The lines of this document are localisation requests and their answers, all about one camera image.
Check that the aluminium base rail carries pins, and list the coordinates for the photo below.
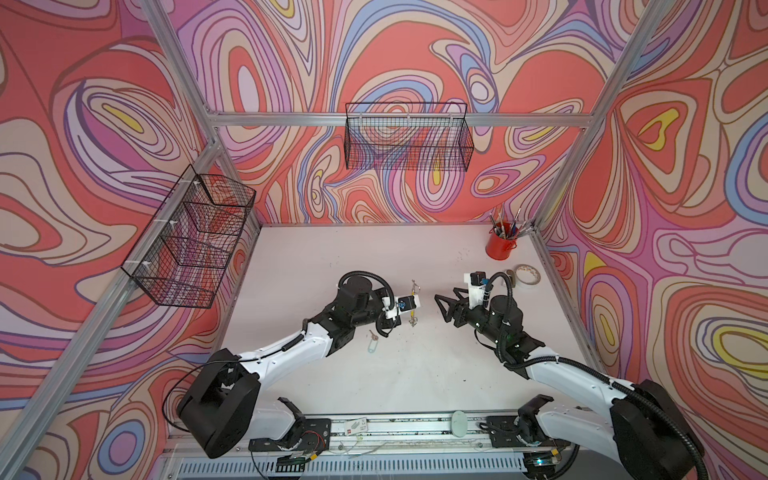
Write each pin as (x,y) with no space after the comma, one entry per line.
(395,445)

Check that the white label tag on rail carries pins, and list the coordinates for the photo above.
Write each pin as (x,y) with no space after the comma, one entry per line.
(356,426)

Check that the black wire basket back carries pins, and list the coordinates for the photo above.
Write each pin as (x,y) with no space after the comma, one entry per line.
(407,135)

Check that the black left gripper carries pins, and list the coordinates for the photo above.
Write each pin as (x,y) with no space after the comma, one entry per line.
(390,326)

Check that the key with long mint tag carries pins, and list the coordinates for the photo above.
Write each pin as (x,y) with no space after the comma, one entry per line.
(373,343)

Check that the aluminium frame post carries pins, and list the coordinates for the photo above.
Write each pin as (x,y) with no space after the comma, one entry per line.
(214,153)

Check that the tape roll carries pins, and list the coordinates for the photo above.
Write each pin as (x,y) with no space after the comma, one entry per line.
(527,275)

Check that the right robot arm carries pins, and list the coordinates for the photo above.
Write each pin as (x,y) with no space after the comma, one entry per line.
(637,425)

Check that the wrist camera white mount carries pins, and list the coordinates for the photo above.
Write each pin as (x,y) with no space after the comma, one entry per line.
(403,303)
(479,288)

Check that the pens in cup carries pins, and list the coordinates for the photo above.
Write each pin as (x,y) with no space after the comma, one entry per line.
(508,229)

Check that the black wire basket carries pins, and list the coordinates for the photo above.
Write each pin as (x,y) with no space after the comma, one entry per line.
(198,226)
(407,135)

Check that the red pen cup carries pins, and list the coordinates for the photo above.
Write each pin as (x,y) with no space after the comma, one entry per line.
(499,249)

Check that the white oval button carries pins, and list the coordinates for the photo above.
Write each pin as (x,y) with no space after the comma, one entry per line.
(459,424)

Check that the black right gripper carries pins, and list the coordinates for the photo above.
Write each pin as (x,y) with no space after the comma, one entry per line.
(454,306)

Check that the metal keyring organizer yellow grip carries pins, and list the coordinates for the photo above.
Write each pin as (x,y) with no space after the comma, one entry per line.
(415,290)

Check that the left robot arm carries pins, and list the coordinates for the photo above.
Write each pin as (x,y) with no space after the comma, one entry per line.
(220,408)

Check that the black wire basket left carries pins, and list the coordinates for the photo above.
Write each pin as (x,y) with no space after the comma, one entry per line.
(198,226)

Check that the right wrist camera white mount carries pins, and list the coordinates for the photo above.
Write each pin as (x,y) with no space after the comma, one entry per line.
(479,288)

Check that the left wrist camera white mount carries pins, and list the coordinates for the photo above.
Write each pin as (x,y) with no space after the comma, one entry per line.
(403,303)

